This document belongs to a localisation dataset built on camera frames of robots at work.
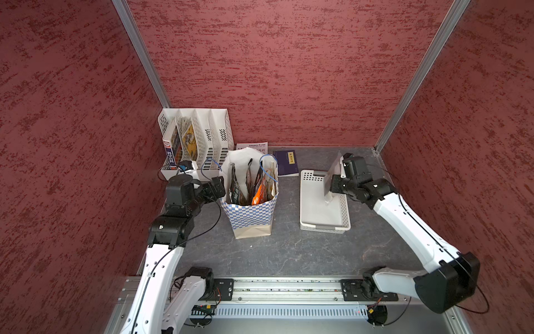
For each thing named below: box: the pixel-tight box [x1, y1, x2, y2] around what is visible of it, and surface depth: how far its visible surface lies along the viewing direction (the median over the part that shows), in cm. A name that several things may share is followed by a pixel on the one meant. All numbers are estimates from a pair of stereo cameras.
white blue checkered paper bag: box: [219, 147, 279, 239], surface depth 78 cm
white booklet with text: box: [235, 141, 269, 154], surface depth 124 cm
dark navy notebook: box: [272, 149, 299, 176], surface depth 116 cm
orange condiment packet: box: [251, 184, 263, 206], surface depth 72 cm
